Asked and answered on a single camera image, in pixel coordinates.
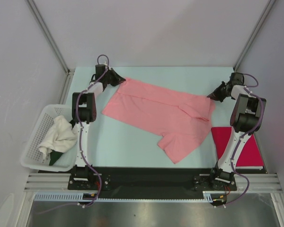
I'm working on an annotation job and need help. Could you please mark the dark green t shirt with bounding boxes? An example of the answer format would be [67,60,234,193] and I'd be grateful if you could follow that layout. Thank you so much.
[49,120,76,166]

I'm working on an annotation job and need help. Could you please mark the white plastic basket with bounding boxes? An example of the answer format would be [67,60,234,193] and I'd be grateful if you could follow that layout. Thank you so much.
[20,104,76,172]

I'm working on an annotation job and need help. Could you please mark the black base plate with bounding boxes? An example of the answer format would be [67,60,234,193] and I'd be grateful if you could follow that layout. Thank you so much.
[37,167,267,200]

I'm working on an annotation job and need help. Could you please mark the pink t shirt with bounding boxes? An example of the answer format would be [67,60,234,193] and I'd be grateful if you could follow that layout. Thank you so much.
[102,78,215,164]

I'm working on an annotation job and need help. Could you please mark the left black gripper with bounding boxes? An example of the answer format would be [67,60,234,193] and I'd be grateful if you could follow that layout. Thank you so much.
[104,68,125,87]

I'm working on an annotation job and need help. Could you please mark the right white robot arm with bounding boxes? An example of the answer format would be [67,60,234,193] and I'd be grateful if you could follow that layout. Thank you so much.
[208,82,267,190]

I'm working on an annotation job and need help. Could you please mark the white slotted cable duct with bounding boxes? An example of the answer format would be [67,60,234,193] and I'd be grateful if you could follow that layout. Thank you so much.
[34,192,225,203]

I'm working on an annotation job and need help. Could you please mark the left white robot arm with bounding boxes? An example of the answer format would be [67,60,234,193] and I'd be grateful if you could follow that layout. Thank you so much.
[72,64,126,167]

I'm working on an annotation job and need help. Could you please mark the white crumpled t shirt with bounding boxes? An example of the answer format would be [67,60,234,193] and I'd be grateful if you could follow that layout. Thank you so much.
[38,115,78,160]

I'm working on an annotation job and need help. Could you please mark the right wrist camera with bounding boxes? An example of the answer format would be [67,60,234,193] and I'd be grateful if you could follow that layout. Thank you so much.
[229,72,244,86]

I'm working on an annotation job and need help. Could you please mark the folded red t shirt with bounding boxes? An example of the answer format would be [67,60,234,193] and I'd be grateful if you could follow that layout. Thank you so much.
[211,127,264,170]

